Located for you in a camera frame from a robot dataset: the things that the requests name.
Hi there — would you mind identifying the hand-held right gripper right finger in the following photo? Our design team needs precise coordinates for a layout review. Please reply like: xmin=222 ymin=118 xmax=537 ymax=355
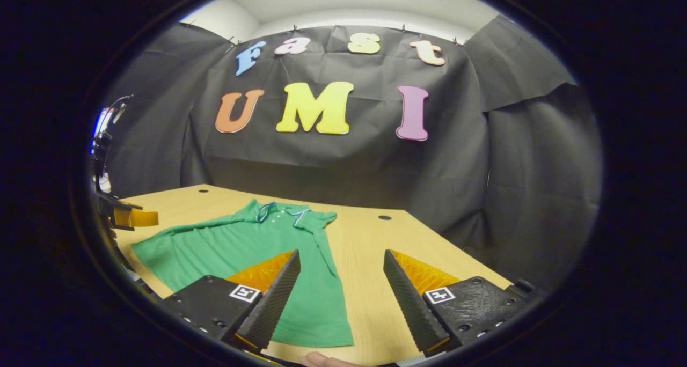
xmin=383 ymin=249 xmax=532 ymax=357

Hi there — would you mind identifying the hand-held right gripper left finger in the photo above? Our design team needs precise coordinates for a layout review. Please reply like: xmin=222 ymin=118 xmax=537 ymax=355
xmin=158 ymin=249 xmax=302 ymax=355

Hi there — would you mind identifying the black backdrop cloth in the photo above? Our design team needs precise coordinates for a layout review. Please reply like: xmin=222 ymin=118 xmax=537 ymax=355
xmin=99 ymin=14 xmax=604 ymax=292

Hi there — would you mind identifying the bright white blue screen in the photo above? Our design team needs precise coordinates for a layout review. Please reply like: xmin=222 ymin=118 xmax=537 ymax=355
xmin=91 ymin=107 xmax=116 ymax=142

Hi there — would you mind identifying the green T-shirt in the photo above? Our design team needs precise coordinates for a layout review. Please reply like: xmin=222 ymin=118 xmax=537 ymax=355
xmin=130 ymin=198 xmax=355 ymax=349

